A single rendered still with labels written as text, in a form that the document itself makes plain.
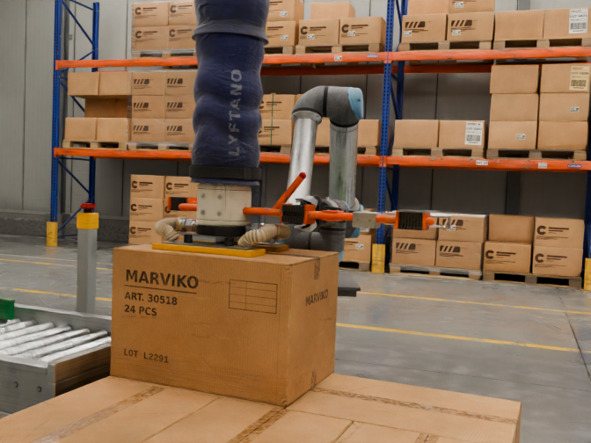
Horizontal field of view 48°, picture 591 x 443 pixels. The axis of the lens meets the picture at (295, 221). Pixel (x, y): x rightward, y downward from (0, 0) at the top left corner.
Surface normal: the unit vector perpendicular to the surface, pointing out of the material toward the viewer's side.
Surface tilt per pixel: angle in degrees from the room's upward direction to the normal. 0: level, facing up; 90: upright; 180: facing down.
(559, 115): 95
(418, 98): 90
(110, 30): 90
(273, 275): 90
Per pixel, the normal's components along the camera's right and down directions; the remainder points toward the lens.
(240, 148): 0.49, -0.20
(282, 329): -0.38, 0.04
